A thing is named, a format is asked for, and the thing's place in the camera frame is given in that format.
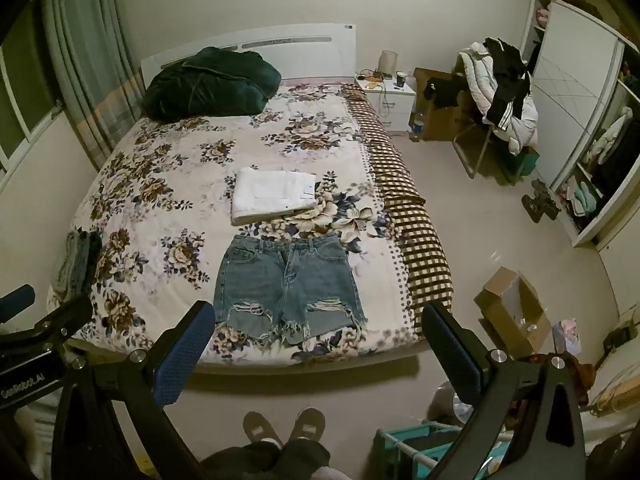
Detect white wardrobe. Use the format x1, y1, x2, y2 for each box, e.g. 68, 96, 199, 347
519, 0, 640, 249

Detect teal rack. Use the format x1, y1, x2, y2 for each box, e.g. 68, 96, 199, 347
375, 422, 507, 480

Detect chair piled with clothes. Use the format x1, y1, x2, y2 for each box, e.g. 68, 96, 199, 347
457, 40, 541, 157

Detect dark green quilt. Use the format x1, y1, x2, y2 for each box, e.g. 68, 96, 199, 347
141, 46, 282, 122

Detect teal storage box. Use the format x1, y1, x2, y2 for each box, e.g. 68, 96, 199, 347
501, 146, 542, 179

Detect black shoes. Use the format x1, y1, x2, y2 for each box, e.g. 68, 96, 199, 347
521, 179, 562, 224

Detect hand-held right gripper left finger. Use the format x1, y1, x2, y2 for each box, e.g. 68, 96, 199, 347
50, 301, 217, 480

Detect pink bag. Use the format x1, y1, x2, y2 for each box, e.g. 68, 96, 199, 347
552, 317, 584, 357

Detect blue denim shorts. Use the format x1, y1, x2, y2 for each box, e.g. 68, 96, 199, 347
213, 234, 368, 346

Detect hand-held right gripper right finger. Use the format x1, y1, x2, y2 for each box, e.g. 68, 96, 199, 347
421, 301, 588, 480

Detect tall cardboard box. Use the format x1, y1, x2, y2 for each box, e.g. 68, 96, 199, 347
412, 67, 472, 142

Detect open cardboard box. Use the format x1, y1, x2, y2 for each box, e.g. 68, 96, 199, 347
473, 266, 553, 359

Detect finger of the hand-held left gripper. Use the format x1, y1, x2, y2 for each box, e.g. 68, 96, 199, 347
0, 297, 95, 347
0, 285, 37, 315

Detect metal folding chair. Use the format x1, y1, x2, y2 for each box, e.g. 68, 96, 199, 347
452, 105, 540, 182

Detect grey folded clothes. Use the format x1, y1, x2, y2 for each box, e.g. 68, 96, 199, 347
52, 230, 104, 297

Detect person's dark trousers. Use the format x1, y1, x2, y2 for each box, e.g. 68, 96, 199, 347
199, 437, 334, 480

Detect black garment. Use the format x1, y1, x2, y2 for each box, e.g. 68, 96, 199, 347
423, 76, 464, 110

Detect white nightstand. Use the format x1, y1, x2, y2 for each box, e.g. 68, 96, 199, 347
355, 74, 417, 136

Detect black striped clothes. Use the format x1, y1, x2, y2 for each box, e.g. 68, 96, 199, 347
481, 37, 533, 130

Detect person's left grey slipper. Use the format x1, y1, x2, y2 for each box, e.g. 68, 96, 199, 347
243, 411, 284, 449

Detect window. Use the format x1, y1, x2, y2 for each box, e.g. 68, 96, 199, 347
0, 42, 67, 173

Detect white bed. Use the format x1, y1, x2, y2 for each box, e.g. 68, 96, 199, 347
47, 22, 455, 377

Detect person's grey slipper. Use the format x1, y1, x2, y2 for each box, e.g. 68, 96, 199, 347
243, 411, 284, 449
287, 406, 327, 444

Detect clothes hangers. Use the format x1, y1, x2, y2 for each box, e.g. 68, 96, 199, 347
589, 362, 640, 418

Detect white folded pants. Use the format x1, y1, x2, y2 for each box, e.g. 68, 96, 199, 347
231, 166, 321, 227

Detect floral blanket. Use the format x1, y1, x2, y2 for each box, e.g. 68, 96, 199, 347
47, 81, 455, 365

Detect pale striped curtain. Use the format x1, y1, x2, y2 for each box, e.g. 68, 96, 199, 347
42, 0, 147, 172

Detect person's right grey slipper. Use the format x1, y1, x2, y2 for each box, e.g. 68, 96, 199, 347
287, 406, 327, 444

